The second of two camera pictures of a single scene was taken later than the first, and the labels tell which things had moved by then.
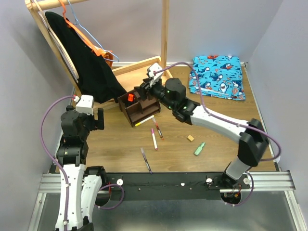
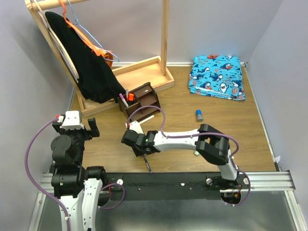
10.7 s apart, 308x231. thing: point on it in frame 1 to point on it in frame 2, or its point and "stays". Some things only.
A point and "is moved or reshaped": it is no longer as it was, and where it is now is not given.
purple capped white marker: (154, 139) is moved or reshaped
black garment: (96, 81) stays
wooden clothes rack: (127, 77) stays
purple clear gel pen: (146, 160) stays
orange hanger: (108, 54) stays
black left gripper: (96, 124) to (93, 131)
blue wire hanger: (77, 23) stays
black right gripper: (142, 90) to (137, 153)
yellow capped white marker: (149, 118) stays
